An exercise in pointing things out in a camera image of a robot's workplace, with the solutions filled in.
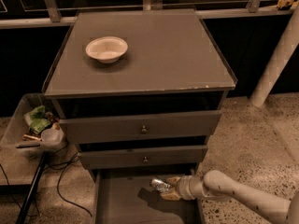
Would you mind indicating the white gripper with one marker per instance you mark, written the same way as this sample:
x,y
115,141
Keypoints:
x,y
184,187

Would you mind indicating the silver redbull can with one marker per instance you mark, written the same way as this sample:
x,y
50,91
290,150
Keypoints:
x,y
159,184

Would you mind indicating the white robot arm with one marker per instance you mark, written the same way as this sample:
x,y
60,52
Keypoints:
x,y
215,185

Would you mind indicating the grey middle drawer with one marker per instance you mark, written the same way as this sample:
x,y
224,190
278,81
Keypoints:
x,y
125,158

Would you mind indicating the grey open bottom drawer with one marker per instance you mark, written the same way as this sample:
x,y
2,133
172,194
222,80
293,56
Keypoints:
x,y
124,196

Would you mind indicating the brass top drawer knob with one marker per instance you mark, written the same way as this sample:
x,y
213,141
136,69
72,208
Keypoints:
x,y
144,129

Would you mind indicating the grey top drawer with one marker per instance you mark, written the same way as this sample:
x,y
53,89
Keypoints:
x,y
127,128

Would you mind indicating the grey drawer cabinet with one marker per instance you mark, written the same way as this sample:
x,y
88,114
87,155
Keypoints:
x,y
171,66

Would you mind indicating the clear plastic cup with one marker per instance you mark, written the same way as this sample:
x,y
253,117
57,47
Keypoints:
x,y
50,135

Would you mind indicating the black metal bar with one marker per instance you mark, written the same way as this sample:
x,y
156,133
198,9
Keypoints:
x,y
32,190

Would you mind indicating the green snack bag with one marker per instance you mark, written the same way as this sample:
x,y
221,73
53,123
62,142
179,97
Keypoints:
x,y
36,119

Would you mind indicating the white paper bowl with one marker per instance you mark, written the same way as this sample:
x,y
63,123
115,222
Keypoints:
x,y
106,49

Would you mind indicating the clear plastic bin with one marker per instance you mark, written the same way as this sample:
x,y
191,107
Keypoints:
x,y
17,128

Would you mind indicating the white slanted pole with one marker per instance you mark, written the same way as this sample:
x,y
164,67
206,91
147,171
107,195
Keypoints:
x,y
278,61

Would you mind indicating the yellow object on ledge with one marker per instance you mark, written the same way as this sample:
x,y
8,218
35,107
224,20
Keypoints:
x,y
286,4

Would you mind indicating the metal window railing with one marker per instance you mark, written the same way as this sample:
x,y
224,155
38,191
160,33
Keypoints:
x,y
17,13

